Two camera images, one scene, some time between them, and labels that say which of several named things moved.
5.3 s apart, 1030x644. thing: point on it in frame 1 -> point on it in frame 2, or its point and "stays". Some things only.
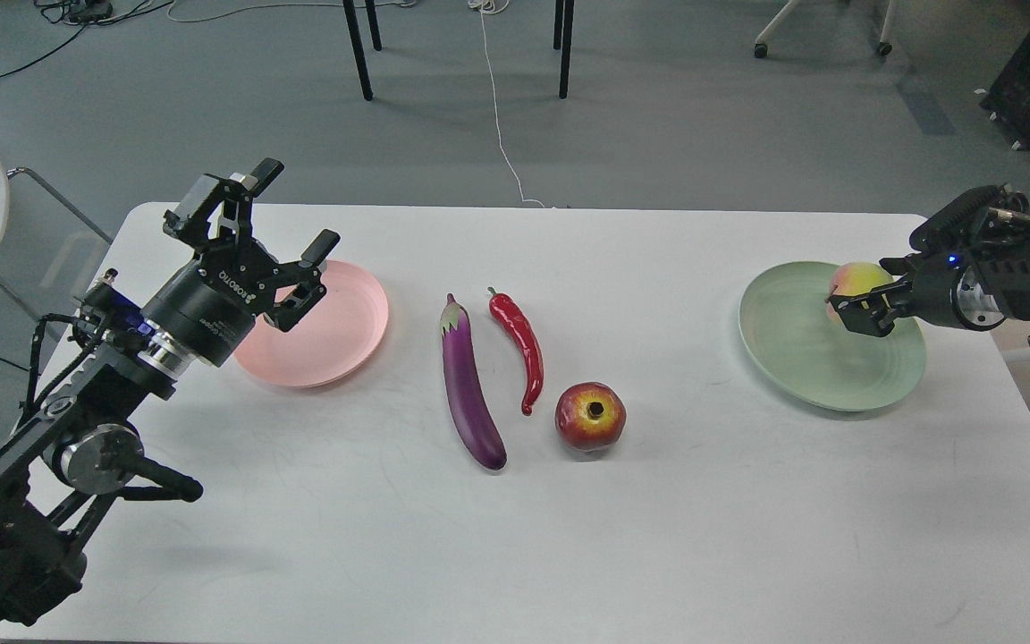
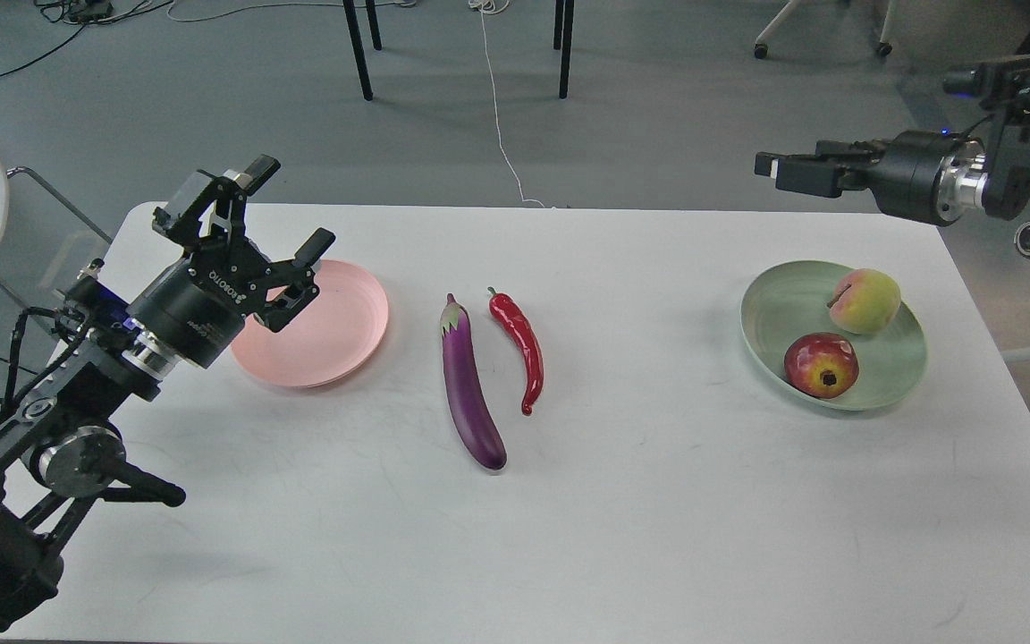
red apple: [590, 416] -> [821, 364]
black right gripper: [930, 293] -> [919, 177]
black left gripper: [211, 305] stays
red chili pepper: [509, 315] stays
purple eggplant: [476, 419] stays
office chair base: [761, 48] stays
